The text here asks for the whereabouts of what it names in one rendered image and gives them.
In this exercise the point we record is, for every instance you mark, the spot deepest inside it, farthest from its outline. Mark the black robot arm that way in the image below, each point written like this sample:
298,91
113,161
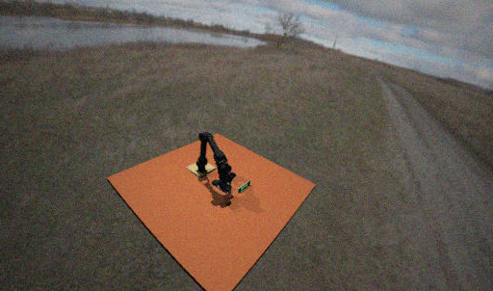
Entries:
218,155

